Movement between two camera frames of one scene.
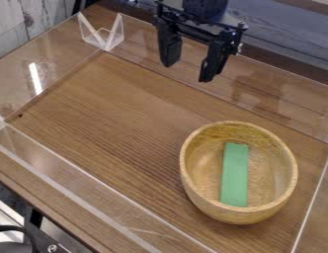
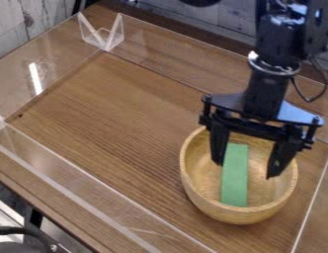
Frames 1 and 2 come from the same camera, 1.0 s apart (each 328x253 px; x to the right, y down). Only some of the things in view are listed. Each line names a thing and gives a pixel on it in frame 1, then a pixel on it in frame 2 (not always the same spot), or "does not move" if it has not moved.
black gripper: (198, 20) to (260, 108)
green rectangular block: (236, 174) does not move
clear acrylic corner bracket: (103, 38) does not move
